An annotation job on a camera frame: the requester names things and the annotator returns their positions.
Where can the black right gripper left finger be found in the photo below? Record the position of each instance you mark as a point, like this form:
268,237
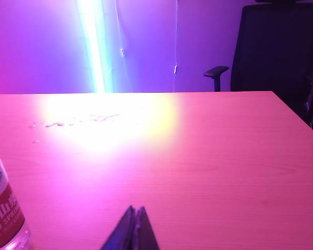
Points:
121,234

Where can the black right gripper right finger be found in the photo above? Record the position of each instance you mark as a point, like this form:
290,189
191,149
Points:
144,231

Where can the clear red-label water bottle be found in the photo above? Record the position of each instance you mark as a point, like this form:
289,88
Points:
2,208

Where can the spilled water drops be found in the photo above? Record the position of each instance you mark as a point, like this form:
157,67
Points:
99,118

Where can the vertical glowing light strip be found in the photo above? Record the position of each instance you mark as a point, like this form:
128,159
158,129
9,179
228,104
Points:
97,47

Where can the black office chair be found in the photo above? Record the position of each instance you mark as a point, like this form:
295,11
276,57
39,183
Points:
274,47

